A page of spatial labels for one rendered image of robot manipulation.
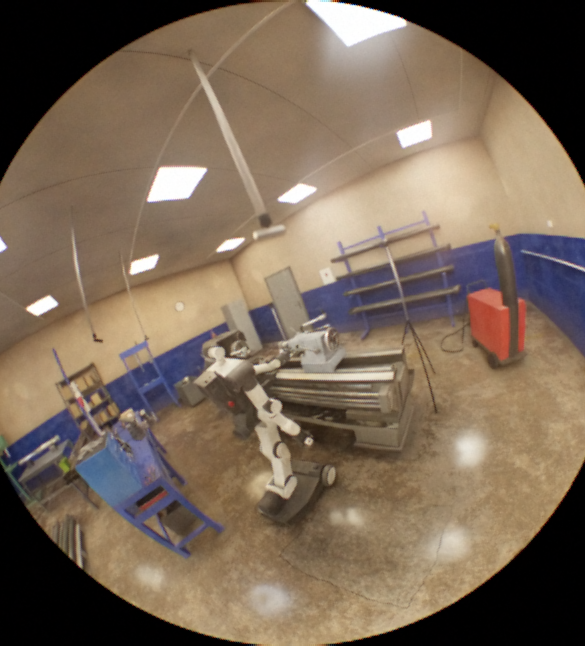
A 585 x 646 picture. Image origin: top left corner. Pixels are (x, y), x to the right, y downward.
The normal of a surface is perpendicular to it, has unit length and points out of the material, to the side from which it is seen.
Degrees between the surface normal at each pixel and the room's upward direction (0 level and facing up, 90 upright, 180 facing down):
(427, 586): 0
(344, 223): 90
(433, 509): 0
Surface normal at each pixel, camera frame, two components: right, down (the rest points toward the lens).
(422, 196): -0.59, 0.37
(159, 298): 0.72, -0.15
